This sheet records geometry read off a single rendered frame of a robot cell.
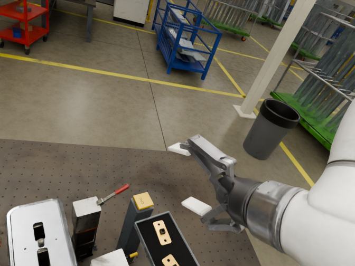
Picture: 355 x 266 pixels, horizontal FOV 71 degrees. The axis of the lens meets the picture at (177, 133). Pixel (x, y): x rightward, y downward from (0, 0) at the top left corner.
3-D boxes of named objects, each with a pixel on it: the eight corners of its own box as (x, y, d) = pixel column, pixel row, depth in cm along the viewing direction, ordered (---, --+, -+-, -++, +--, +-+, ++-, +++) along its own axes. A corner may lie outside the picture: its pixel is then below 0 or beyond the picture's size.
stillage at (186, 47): (156, 48, 557) (167, 3, 502) (188, 55, 586) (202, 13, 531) (166, 74, 469) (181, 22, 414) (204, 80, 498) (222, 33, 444)
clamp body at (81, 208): (68, 248, 115) (72, 201, 94) (94, 239, 122) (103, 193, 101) (72, 263, 111) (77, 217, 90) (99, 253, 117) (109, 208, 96)
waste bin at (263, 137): (233, 136, 366) (257, 95, 324) (261, 140, 383) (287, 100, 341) (248, 161, 328) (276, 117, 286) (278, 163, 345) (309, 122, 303)
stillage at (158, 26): (151, 29, 665) (160, -10, 610) (179, 36, 691) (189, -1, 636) (156, 45, 575) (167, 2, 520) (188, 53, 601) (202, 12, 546)
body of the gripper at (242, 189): (279, 218, 41) (235, 200, 49) (273, 172, 39) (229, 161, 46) (250, 244, 37) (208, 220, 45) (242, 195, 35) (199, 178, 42)
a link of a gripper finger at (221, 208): (237, 190, 44) (242, 197, 44) (212, 209, 53) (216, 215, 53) (222, 201, 42) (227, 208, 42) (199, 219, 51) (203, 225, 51)
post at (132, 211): (112, 253, 119) (129, 197, 93) (128, 247, 123) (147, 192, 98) (118, 268, 114) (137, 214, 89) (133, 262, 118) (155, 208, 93)
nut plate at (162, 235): (152, 222, 86) (153, 220, 85) (162, 220, 88) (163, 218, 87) (161, 245, 80) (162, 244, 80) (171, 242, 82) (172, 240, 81)
